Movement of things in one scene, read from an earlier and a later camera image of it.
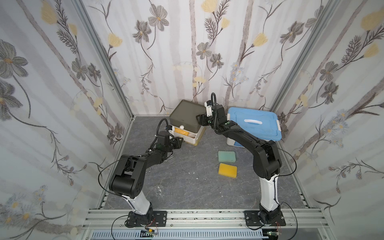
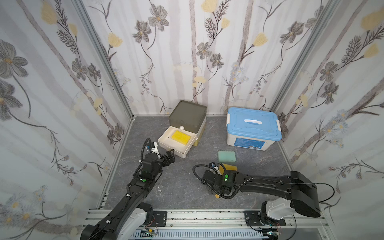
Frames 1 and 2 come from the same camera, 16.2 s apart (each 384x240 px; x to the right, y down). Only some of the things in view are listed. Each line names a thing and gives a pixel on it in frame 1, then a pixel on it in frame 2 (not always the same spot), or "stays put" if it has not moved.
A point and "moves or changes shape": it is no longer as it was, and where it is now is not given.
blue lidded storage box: (264, 125) stays put
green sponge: (226, 156) stays put
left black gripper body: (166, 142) → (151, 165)
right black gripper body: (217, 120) → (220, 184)
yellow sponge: (228, 170) stays put
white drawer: (188, 136) moves or changes shape
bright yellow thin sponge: (182, 131) moves or changes shape
